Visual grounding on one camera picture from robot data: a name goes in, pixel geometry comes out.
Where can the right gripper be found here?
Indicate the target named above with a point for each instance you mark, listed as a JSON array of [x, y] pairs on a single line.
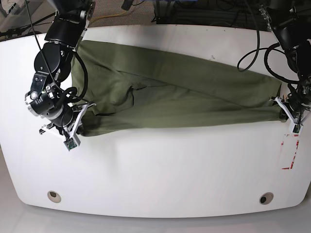
[[63, 108]]

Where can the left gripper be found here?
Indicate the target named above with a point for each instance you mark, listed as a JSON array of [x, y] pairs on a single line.
[[295, 103]]

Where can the green T-shirt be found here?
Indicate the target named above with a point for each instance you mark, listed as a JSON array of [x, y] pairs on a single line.
[[135, 88]]

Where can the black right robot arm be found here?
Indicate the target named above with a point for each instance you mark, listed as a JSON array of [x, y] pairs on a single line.
[[53, 62]]

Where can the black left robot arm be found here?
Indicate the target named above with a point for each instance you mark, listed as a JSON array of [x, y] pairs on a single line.
[[293, 35]]

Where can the red tape marking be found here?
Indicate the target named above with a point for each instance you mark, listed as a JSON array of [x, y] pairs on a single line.
[[288, 151]]

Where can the left table grommet hole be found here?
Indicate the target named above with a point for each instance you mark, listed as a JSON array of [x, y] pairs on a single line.
[[54, 197]]

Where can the table grommet hole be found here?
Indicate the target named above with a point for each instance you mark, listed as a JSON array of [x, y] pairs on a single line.
[[266, 198], [54, 197]]

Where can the right table grommet hole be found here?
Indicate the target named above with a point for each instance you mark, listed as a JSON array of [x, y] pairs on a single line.
[[266, 198]]

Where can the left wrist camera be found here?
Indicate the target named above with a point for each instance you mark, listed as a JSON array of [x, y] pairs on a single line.
[[295, 128]]

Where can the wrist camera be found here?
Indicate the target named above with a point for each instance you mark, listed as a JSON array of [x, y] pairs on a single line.
[[72, 143], [295, 128]]

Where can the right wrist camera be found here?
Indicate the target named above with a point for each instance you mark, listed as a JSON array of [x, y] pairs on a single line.
[[72, 143]]

